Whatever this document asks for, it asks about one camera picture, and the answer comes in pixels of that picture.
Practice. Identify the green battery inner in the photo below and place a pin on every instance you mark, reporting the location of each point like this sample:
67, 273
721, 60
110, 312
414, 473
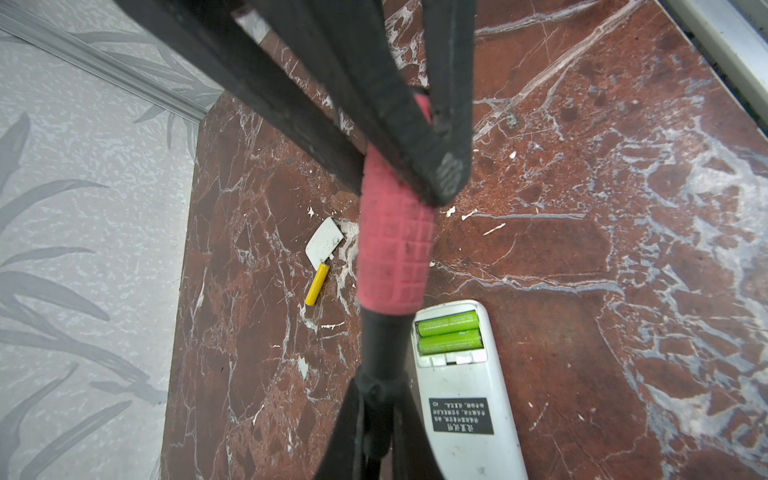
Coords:
450, 342

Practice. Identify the white battery cover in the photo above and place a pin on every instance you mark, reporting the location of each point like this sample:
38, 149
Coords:
323, 242

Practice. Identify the red white remote control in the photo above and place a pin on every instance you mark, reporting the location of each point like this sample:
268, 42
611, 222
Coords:
465, 404

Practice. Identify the yellow battery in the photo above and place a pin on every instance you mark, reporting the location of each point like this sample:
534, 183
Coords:
317, 284

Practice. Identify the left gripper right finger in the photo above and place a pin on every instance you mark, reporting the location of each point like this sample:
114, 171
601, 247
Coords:
412, 456

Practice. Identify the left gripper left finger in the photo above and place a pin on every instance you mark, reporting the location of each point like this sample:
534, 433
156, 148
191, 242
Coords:
344, 457

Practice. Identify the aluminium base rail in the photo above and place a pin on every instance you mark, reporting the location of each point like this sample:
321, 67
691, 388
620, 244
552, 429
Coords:
732, 35

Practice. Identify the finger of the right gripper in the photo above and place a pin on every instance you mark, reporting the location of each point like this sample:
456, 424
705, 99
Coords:
343, 44
206, 34

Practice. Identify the red handled screwdriver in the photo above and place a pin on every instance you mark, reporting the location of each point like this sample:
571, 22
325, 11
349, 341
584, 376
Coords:
395, 243

